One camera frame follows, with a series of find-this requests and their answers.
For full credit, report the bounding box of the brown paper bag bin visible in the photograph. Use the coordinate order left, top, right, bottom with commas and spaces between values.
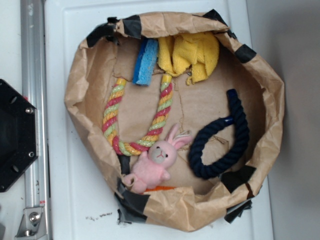
64, 10, 285, 232

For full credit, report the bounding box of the pink plush bunny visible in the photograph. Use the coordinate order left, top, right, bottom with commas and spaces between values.
123, 123, 193, 194

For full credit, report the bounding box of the orange plush carrot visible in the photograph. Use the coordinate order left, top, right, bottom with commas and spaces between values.
145, 186, 175, 192

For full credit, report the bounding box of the blue sponge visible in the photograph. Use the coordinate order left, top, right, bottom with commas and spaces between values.
132, 38, 159, 86

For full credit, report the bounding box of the yellow cloth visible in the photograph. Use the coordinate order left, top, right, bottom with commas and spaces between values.
158, 31, 220, 85

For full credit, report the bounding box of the multicolour twisted rope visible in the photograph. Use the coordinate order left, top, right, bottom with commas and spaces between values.
101, 73, 174, 157

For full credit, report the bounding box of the dark blue rope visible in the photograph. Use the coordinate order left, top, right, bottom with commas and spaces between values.
187, 88, 251, 180

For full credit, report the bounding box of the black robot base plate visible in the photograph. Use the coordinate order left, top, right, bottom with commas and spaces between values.
0, 79, 38, 193

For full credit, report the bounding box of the metal corner bracket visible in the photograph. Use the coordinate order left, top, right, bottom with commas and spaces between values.
14, 206, 48, 240

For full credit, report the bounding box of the aluminium extrusion rail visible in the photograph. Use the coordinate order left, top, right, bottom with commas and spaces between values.
20, 0, 53, 240

